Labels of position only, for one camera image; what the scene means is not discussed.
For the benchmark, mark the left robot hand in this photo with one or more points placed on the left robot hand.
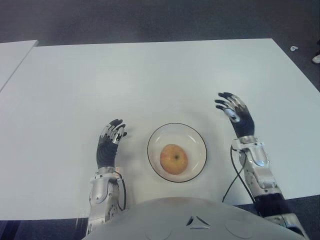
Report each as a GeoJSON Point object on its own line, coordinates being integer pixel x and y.
{"type": "Point", "coordinates": [106, 152]}

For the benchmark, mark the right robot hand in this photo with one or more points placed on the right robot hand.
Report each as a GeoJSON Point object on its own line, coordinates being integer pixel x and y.
{"type": "Point", "coordinates": [242, 120]}

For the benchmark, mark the yellow-red apple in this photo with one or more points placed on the yellow-red apple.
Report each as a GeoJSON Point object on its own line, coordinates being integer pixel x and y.
{"type": "Point", "coordinates": [173, 158]}

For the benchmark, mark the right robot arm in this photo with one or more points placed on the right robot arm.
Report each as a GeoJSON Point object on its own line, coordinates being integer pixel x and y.
{"type": "Point", "coordinates": [260, 172]}

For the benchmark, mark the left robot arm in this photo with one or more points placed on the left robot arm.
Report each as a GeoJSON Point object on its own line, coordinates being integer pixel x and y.
{"type": "Point", "coordinates": [100, 192]}

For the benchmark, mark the white plate with black rim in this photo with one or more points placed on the white plate with black rim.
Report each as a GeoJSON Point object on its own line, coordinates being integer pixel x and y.
{"type": "Point", "coordinates": [155, 140]}

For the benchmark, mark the small white floor object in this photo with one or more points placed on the small white floor object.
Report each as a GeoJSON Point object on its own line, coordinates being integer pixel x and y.
{"type": "Point", "coordinates": [294, 48]}

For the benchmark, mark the white shoe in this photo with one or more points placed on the white shoe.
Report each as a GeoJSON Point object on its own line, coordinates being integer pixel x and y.
{"type": "Point", "coordinates": [317, 58]}

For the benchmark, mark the grey robot torso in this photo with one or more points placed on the grey robot torso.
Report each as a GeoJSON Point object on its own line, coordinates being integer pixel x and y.
{"type": "Point", "coordinates": [187, 220]}

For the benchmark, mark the adjoining white table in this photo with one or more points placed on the adjoining white table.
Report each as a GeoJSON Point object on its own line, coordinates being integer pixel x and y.
{"type": "Point", "coordinates": [12, 60]}

